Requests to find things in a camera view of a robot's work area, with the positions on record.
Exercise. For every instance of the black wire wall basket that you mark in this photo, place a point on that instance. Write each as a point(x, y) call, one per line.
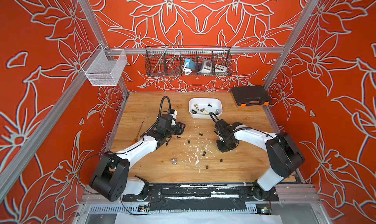
point(168, 60)

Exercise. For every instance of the white plastic storage box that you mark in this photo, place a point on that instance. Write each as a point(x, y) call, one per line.
point(203, 103)

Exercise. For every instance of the white dotted cube in basket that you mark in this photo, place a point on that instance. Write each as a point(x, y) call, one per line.
point(220, 69)

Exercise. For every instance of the clear plastic wall bin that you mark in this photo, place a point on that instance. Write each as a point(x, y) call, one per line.
point(101, 71)

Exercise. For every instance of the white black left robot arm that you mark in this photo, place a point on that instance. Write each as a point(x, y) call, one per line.
point(111, 177)

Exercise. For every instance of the orange handled screwdriver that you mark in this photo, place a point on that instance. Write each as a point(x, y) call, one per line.
point(138, 133)

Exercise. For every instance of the black orange tool case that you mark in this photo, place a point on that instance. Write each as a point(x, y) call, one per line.
point(250, 96)

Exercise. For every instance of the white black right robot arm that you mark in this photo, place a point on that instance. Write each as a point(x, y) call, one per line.
point(283, 154)

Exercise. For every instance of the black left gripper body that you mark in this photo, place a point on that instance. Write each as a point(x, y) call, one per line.
point(176, 130)

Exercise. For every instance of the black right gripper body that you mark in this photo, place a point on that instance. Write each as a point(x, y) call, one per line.
point(223, 145)

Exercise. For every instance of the teal box in basket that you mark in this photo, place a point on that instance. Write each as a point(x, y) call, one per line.
point(188, 67)

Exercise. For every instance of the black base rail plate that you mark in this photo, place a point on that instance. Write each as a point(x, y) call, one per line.
point(182, 191)

